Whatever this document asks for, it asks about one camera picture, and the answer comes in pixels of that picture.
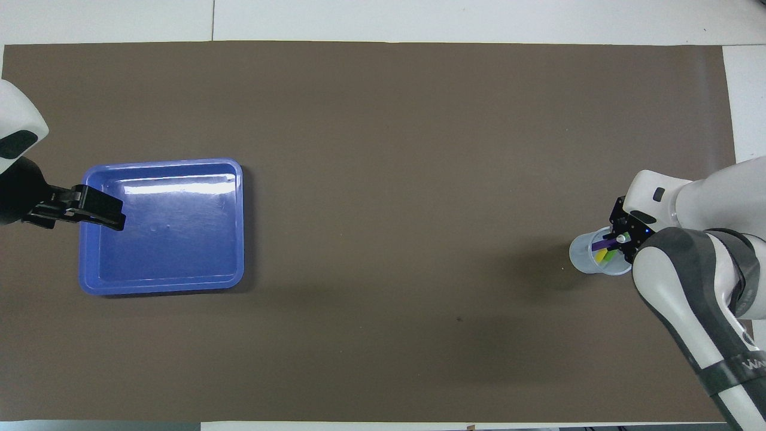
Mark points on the green pen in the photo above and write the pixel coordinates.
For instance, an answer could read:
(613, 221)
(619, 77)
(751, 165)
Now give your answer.
(609, 258)

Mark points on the brown table mat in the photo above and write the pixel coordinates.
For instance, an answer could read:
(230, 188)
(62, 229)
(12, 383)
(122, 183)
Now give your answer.
(383, 179)

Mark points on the translucent plastic cup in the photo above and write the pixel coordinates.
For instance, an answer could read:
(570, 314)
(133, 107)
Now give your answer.
(580, 254)

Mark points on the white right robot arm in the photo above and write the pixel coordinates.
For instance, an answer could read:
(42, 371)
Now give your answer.
(688, 287)

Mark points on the blue plastic tray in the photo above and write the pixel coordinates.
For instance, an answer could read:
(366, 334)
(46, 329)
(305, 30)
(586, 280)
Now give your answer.
(173, 239)

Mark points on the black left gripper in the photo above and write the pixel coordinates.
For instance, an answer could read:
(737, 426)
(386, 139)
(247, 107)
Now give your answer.
(18, 191)

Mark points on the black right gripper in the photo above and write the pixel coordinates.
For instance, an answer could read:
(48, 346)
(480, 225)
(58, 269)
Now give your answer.
(631, 226)

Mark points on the yellow pen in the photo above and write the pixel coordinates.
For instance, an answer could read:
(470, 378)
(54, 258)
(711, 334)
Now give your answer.
(600, 257)

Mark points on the purple pen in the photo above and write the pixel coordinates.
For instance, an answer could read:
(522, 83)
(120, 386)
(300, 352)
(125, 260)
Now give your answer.
(600, 245)

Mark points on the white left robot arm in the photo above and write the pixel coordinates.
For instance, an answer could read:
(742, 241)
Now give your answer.
(18, 114)

